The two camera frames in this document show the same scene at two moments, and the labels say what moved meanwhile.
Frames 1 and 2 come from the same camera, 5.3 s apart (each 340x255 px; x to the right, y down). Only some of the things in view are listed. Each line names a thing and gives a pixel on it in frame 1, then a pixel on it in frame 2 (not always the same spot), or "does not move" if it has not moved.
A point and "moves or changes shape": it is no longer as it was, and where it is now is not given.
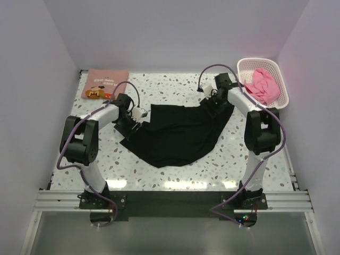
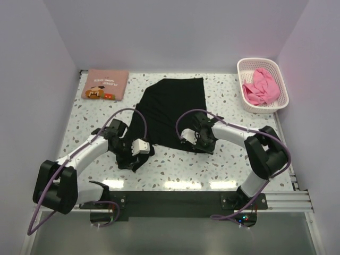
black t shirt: [178, 135] moves or changes shape
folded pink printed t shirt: [101, 84] does not move
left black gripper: [134, 122] to [123, 162]
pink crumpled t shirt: [263, 86] does not move
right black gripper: [210, 99] to [209, 150]
